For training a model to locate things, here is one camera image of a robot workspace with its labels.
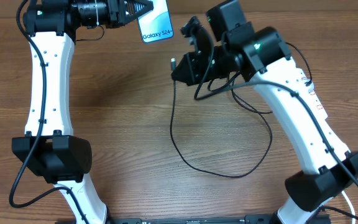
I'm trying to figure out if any blue Samsung Galaxy smartphone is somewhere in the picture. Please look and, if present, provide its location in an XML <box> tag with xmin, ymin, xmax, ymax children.
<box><xmin>138</xmin><ymin>0</ymin><xmax>174</xmax><ymax>44</ymax></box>

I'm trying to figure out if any black USB charging cable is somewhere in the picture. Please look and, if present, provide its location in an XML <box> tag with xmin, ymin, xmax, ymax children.
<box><xmin>169</xmin><ymin>42</ymin><xmax>313</xmax><ymax>179</ymax></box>

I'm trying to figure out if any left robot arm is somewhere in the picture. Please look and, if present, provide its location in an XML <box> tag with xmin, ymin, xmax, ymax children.
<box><xmin>12</xmin><ymin>0</ymin><xmax>154</xmax><ymax>223</ymax></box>

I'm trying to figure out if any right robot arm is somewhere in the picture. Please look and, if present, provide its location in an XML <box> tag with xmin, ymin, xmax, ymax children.
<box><xmin>172</xmin><ymin>1</ymin><xmax>358</xmax><ymax>223</ymax></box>

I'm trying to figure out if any white power strip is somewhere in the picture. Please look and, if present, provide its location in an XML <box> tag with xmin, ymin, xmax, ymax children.
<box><xmin>301</xmin><ymin>76</ymin><xmax>328</xmax><ymax>120</ymax></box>

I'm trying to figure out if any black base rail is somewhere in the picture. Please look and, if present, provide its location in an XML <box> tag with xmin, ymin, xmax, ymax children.
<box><xmin>54</xmin><ymin>213</ymin><xmax>332</xmax><ymax>224</ymax></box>

